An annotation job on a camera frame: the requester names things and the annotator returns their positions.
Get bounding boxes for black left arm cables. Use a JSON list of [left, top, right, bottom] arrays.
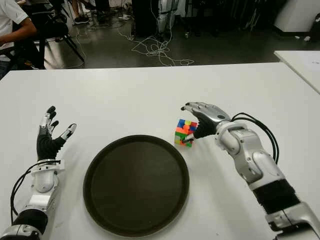
[[9, 159, 61, 225]]

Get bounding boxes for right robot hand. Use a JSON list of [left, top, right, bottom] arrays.
[[180, 101, 231, 146]]

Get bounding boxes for black sneaker white sole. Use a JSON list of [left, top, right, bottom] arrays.
[[73, 15, 90, 25]]

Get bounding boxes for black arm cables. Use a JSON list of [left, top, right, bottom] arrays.
[[231, 112, 280, 165], [9, 159, 61, 225]]

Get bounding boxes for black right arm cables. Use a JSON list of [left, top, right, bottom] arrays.
[[231, 112, 280, 165]]

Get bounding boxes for tangled white floor cable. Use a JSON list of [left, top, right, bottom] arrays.
[[117, 24, 196, 67]]

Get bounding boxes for multicoloured Rubik's cube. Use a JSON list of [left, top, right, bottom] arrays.
[[174, 118, 200, 148]]

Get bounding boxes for white cabinet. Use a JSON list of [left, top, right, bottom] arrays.
[[273, 0, 320, 33]]

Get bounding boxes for black floor cabinet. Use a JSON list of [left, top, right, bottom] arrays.
[[131, 0, 161, 37]]

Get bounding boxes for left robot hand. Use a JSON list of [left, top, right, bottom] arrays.
[[36, 105, 78, 162]]

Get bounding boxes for dark brown round plate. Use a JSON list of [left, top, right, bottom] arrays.
[[82, 134, 190, 238]]

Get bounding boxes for neighbouring white table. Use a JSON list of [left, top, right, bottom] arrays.
[[273, 49, 320, 95]]

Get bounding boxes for seated person white shirt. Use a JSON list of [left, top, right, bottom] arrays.
[[0, 0, 38, 76]]

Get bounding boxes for black chair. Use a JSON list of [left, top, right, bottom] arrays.
[[14, 0, 86, 70]]

